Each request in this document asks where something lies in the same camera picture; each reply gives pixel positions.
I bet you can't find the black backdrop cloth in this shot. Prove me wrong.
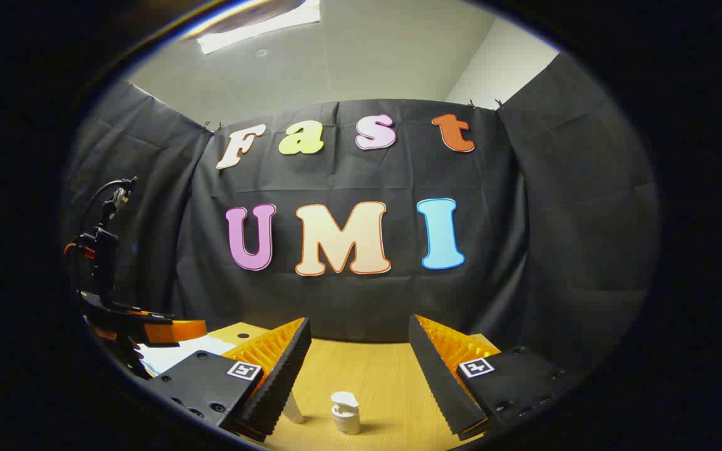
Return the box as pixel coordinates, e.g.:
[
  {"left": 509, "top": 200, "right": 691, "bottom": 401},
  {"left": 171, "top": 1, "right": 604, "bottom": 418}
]
[{"left": 63, "top": 53, "right": 659, "bottom": 389}]

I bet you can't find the ceiling light panel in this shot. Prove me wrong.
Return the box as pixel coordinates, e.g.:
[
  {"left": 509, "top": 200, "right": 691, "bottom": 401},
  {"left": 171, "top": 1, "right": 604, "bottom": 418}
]
[{"left": 197, "top": 0, "right": 322, "bottom": 56}]

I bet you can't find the light blue suitcase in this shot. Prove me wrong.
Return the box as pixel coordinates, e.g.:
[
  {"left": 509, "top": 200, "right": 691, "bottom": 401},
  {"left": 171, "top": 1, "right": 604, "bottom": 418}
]
[{"left": 137, "top": 335, "right": 238, "bottom": 377}]

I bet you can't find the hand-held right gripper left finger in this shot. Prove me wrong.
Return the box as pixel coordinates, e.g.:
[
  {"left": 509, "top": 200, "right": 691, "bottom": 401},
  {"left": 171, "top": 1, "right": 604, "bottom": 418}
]
[{"left": 148, "top": 316, "right": 313, "bottom": 442}]

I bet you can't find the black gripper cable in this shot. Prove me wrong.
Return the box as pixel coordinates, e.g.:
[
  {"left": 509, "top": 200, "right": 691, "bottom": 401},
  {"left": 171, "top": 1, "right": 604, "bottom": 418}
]
[{"left": 75, "top": 180, "right": 137, "bottom": 242}]

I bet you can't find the white squeeze tube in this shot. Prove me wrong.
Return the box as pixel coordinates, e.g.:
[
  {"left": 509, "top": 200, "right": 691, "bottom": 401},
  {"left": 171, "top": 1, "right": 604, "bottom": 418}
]
[{"left": 282, "top": 388, "right": 306, "bottom": 425}]

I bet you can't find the white pump bottle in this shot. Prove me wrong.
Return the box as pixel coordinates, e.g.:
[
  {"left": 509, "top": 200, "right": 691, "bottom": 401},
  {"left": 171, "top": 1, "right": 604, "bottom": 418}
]
[{"left": 330, "top": 391, "right": 362, "bottom": 435}]

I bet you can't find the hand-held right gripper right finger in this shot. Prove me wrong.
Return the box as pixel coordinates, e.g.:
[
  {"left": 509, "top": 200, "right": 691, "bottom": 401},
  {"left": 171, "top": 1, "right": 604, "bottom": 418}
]
[{"left": 408, "top": 314, "right": 581, "bottom": 439}]

